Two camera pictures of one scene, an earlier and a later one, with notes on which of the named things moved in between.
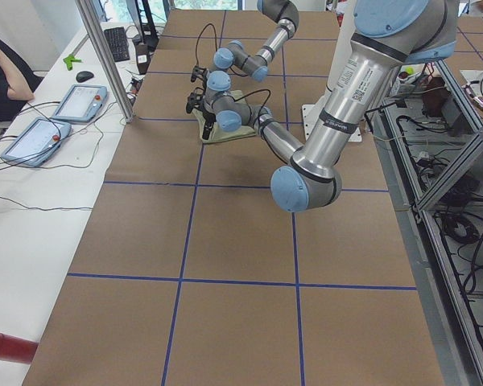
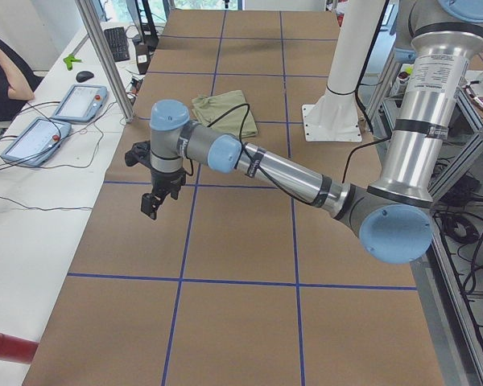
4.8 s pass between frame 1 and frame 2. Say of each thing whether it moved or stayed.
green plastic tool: stayed
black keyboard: stayed
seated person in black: stayed
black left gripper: moved
